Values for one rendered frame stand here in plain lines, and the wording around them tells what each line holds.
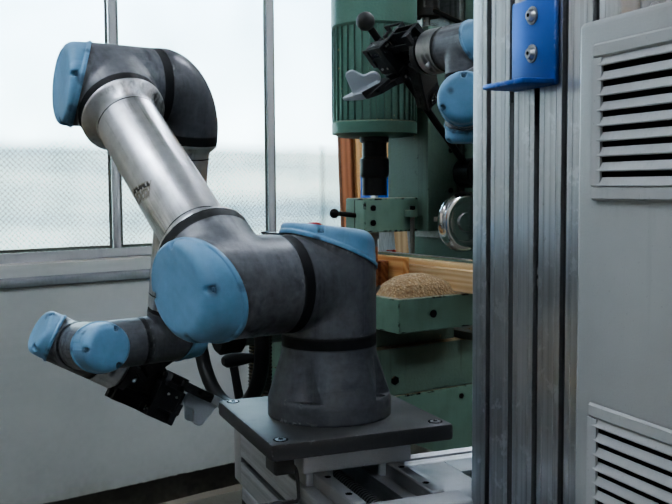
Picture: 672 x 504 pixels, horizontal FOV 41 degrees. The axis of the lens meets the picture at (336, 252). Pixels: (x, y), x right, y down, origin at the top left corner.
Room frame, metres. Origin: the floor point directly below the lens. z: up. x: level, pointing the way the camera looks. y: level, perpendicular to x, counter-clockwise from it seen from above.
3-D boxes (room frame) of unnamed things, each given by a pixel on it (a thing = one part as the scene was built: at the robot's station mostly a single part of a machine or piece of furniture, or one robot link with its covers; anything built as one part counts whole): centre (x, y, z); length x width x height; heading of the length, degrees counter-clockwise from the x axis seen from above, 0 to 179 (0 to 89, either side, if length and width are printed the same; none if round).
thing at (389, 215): (1.89, -0.10, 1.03); 0.14 x 0.07 x 0.09; 123
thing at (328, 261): (1.09, 0.02, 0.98); 0.13 x 0.12 x 0.14; 127
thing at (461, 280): (1.81, -0.13, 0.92); 0.55 x 0.02 x 0.04; 33
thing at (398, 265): (1.83, -0.07, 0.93); 0.24 x 0.01 x 0.06; 33
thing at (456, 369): (1.95, -0.18, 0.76); 0.57 x 0.45 x 0.09; 123
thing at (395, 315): (1.82, 0.01, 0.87); 0.61 x 0.30 x 0.06; 33
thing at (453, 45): (1.46, -0.21, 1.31); 0.11 x 0.08 x 0.09; 33
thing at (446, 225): (1.85, -0.26, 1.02); 0.12 x 0.03 x 0.12; 123
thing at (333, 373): (1.10, 0.01, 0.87); 0.15 x 0.15 x 0.10
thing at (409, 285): (1.62, -0.14, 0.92); 0.14 x 0.09 x 0.04; 123
